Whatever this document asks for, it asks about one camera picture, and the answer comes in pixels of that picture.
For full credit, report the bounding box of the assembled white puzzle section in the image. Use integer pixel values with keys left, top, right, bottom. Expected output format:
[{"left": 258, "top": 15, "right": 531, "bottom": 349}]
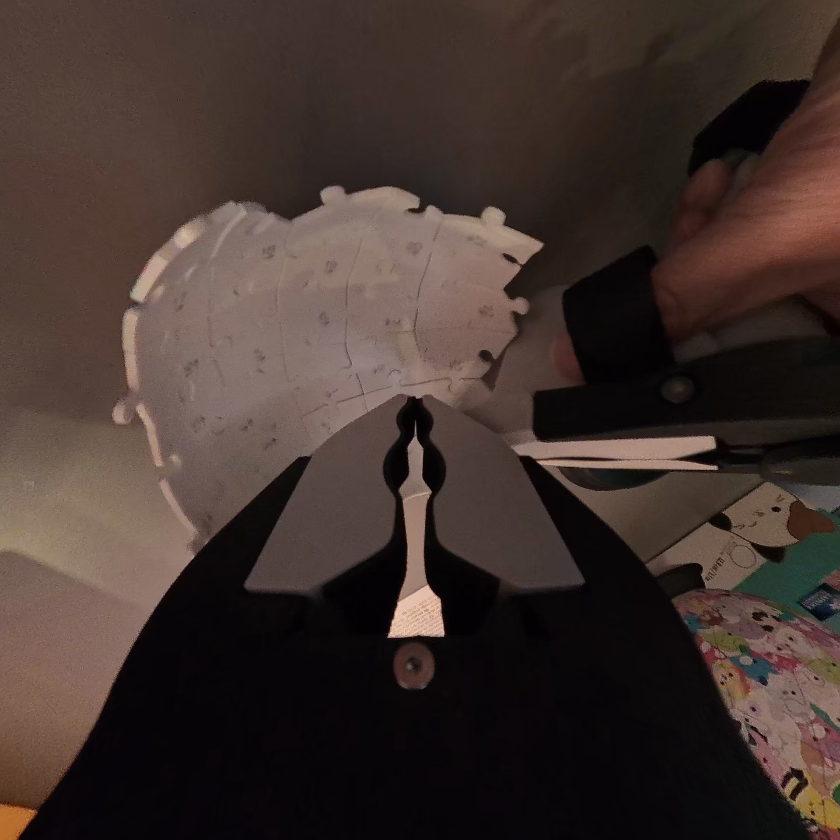
[{"left": 112, "top": 184, "right": 546, "bottom": 552}]

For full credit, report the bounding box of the white instruction leaflet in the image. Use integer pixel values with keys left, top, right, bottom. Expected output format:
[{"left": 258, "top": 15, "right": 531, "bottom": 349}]
[{"left": 388, "top": 584, "right": 450, "bottom": 640}]

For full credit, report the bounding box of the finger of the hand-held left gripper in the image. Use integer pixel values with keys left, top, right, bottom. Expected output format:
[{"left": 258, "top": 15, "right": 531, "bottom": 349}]
[{"left": 512, "top": 435, "right": 725, "bottom": 473}]

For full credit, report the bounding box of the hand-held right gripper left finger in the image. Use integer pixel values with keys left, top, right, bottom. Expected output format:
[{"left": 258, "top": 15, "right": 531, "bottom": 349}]
[{"left": 245, "top": 397, "right": 412, "bottom": 598}]

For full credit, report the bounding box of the colourful puzzle box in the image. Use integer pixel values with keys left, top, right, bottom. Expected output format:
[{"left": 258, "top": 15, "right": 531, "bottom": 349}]
[{"left": 650, "top": 479, "right": 840, "bottom": 840}]

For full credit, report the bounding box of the person's left hand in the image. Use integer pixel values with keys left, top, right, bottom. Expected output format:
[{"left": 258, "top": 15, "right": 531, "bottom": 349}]
[{"left": 654, "top": 40, "right": 840, "bottom": 342}]

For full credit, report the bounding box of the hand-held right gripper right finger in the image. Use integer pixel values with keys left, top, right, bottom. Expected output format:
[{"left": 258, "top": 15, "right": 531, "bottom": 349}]
[{"left": 420, "top": 394, "right": 586, "bottom": 598}]

